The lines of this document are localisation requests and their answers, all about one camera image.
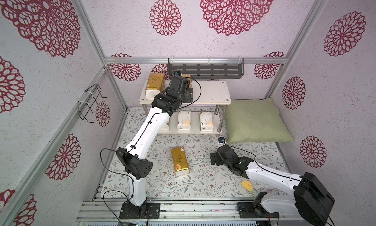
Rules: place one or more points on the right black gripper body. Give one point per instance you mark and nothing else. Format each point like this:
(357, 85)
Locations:
(217, 158)

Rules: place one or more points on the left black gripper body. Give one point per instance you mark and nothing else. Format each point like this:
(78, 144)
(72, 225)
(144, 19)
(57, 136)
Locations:
(187, 97)

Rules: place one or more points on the gold tissue pack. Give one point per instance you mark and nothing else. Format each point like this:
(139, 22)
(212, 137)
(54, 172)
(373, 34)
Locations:
(189, 77)
(180, 162)
(155, 85)

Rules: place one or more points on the white tissue pack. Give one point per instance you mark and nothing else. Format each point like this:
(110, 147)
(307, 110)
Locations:
(184, 120)
(206, 121)
(165, 126)

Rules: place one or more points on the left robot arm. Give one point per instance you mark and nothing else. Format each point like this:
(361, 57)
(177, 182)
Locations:
(133, 156)

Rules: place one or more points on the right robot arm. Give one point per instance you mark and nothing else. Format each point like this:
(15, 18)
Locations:
(304, 196)

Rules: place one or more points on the white two-tier shelf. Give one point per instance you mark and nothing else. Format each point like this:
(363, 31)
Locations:
(210, 96)

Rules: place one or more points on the yellow sponge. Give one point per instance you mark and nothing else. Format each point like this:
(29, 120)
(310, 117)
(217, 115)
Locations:
(246, 184)

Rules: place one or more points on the floral patterned floor mat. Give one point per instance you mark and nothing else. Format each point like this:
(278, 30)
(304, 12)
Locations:
(204, 180)

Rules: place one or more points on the green cushion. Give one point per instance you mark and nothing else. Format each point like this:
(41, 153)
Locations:
(255, 121)

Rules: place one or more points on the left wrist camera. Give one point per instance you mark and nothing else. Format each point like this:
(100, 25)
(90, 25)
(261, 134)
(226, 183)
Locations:
(177, 73)

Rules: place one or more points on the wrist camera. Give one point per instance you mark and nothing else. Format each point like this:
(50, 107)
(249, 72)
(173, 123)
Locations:
(221, 141)
(177, 73)

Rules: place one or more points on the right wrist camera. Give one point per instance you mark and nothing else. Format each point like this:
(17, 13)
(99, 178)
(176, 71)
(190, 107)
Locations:
(221, 141)

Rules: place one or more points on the grey slotted wall shelf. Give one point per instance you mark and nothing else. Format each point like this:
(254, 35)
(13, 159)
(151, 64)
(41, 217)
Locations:
(208, 70)

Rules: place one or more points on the black wire wall rack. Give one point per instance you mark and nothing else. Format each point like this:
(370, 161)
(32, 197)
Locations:
(85, 107)

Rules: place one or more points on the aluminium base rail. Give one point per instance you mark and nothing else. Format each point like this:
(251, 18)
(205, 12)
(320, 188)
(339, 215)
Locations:
(189, 212)

